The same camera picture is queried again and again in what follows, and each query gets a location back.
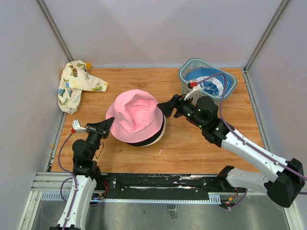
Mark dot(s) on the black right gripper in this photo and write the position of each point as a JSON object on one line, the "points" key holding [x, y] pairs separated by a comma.
{"points": [[176, 101]]}

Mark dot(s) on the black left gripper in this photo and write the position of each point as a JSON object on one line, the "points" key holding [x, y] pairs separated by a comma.
{"points": [[101, 128]]}

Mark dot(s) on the beige bucket hat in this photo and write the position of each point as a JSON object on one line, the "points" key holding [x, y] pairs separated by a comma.
{"points": [[161, 133]]}

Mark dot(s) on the pink bucket hat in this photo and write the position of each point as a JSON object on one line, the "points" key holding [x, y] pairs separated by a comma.
{"points": [[137, 116]]}

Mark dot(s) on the black pink-lined hat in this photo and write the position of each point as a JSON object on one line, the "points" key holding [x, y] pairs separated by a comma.
{"points": [[139, 144]]}

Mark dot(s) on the blue hat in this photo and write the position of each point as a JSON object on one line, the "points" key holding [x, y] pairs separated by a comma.
{"points": [[213, 86]]}

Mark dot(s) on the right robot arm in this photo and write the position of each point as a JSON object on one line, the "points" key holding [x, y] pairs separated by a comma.
{"points": [[282, 180]]}

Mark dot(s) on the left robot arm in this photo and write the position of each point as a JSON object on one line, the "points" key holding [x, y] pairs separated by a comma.
{"points": [[86, 175]]}

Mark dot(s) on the grey plastic basket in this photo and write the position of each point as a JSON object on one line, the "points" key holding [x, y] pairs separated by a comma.
{"points": [[195, 63]]}

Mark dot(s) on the cartoon print cloth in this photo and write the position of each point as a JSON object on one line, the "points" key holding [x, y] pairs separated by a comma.
{"points": [[74, 80]]}

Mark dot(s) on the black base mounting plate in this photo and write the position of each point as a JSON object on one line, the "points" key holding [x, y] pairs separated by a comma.
{"points": [[165, 187]]}

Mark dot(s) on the small yellow object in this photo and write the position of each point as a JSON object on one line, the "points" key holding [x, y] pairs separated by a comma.
{"points": [[88, 65]]}

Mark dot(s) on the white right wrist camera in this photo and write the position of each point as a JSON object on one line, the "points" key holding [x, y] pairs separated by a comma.
{"points": [[194, 87]]}

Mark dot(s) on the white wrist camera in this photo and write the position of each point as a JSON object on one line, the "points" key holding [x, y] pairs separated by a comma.
{"points": [[194, 87], [77, 128]]}

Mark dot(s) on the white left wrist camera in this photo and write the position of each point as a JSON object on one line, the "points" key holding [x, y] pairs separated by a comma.
{"points": [[77, 128]]}

